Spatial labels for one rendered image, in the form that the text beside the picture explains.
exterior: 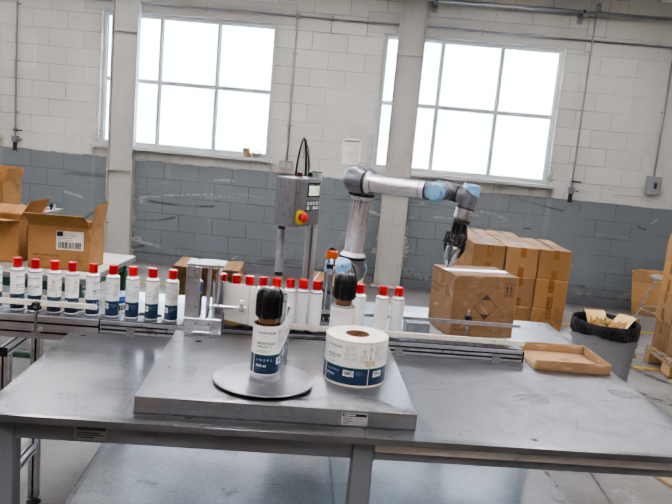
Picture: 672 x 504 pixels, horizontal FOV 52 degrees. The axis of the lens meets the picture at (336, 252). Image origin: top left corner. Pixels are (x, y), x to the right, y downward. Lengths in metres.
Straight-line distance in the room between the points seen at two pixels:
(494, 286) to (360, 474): 1.26
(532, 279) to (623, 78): 3.22
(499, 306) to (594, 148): 5.47
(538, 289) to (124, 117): 5.02
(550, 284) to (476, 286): 3.10
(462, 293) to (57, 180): 6.58
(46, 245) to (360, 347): 2.43
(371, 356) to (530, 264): 3.95
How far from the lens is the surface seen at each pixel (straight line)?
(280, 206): 2.69
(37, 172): 8.97
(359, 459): 2.04
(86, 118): 8.71
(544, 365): 2.82
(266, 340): 2.10
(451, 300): 2.98
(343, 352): 2.17
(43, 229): 4.17
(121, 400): 2.16
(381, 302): 2.72
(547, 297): 6.09
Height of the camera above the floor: 1.63
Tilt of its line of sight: 9 degrees down
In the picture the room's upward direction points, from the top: 5 degrees clockwise
